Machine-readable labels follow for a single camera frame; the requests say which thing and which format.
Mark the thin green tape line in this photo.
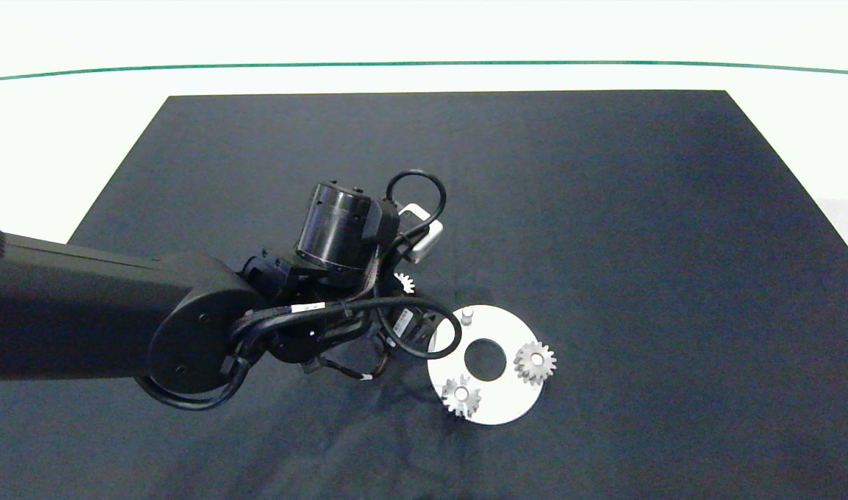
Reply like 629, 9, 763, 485
0, 60, 848, 83

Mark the long black tagged cable loop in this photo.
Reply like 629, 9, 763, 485
229, 295, 463, 362

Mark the dark rectangular work mat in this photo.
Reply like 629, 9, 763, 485
0, 90, 848, 500

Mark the thin wire with white connector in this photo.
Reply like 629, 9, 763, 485
302, 354, 376, 381

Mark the black elbow cable loop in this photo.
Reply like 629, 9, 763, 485
135, 351, 254, 412

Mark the black camera cable loop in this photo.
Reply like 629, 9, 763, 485
385, 169, 447, 244

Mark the boxy silver wrist camera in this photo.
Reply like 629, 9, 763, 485
396, 202, 444, 265

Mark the round white plate with pins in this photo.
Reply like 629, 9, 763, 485
427, 305, 544, 426

